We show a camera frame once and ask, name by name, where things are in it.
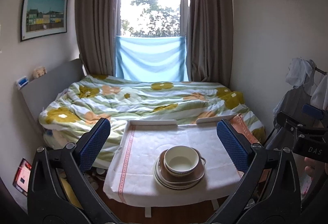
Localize pink square bowl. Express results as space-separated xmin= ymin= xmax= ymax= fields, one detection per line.
xmin=157 ymin=148 xmax=206 ymax=183

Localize yellow duck deep plate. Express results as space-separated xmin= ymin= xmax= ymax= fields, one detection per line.
xmin=153 ymin=158 xmax=206 ymax=190

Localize cream duck bowl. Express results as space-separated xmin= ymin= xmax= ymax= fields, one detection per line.
xmin=163 ymin=145 xmax=200 ymax=176

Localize large white plate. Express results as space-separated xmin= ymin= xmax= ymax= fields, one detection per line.
xmin=153 ymin=161 xmax=205 ymax=190

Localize person's right hand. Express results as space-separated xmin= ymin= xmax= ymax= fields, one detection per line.
xmin=304 ymin=157 xmax=317 ymax=178

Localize clothes on rack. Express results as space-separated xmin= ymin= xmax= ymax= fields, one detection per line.
xmin=263 ymin=57 xmax=328 ymax=148

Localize white pink tablecloth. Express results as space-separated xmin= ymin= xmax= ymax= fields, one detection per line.
xmin=103 ymin=125 xmax=244 ymax=204

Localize floral green duvet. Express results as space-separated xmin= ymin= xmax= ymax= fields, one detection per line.
xmin=38 ymin=75 xmax=266 ymax=169

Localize grey headboard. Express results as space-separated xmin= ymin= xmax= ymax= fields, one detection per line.
xmin=19 ymin=59 xmax=84 ymax=135

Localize blue white box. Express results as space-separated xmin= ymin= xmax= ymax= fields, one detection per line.
xmin=16 ymin=76 xmax=29 ymax=90

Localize small toy figure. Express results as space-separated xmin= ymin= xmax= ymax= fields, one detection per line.
xmin=33 ymin=67 xmax=47 ymax=79

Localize right brown curtain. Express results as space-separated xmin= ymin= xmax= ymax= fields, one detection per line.
xmin=186 ymin=0 xmax=233 ymax=86

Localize brown curtain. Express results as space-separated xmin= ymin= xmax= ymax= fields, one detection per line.
xmin=74 ymin=0 xmax=117 ymax=76
xmin=186 ymin=0 xmax=233 ymax=86

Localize light blue window cloth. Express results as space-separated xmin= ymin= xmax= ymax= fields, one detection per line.
xmin=116 ymin=36 xmax=188 ymax=82

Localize framed town picture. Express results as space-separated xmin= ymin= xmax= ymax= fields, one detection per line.
xmin=20 ymin=0 xmax=68 ymax=42

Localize left brown curtain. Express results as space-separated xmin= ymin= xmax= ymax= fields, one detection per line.
xmin=74 ymin=0 xmax=117 ymax=76

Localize red phone with cable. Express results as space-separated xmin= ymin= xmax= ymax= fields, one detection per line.
xmin=13 ymin=158 xmax=32 ymax=196

